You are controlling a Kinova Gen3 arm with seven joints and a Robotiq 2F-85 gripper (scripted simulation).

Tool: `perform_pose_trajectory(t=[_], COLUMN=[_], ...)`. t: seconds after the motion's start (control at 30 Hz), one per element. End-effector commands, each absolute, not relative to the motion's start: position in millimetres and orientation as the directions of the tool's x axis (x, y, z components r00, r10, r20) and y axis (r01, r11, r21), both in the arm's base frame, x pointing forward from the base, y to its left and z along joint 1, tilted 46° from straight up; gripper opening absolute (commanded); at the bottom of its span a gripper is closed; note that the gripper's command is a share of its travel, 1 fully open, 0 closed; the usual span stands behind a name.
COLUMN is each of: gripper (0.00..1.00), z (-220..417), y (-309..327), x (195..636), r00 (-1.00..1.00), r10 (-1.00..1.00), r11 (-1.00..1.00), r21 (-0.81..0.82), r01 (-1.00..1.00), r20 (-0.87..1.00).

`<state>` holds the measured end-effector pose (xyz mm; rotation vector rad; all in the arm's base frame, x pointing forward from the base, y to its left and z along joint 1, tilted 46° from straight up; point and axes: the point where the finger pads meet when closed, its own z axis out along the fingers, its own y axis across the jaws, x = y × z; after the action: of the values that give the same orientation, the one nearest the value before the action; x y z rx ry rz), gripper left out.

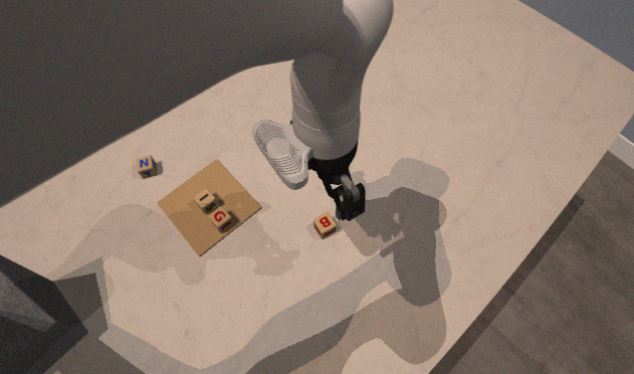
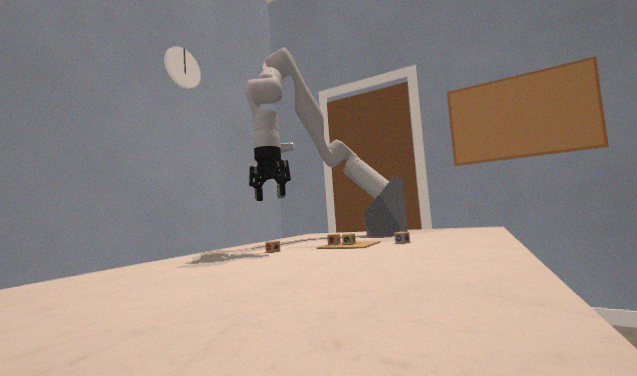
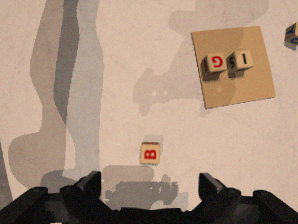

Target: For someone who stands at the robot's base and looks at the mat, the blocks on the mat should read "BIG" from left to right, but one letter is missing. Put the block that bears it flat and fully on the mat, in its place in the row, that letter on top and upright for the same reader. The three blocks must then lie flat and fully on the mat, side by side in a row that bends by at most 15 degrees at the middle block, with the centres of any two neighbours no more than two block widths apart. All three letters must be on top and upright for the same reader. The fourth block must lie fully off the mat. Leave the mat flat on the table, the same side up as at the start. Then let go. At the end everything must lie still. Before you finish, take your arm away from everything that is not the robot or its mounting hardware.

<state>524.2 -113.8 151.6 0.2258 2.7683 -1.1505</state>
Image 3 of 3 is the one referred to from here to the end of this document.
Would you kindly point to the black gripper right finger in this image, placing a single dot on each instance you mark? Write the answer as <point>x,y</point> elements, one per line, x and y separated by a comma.
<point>217,209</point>

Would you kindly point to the tan square mat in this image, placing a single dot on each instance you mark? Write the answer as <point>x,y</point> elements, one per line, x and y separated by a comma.
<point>230,88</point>

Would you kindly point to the tan letter block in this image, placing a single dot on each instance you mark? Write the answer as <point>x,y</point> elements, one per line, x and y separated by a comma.
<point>150,153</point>
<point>214,64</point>
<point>292,34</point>
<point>240,61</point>

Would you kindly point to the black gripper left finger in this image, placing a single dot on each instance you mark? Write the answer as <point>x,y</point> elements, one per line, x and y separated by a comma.
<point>37,206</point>

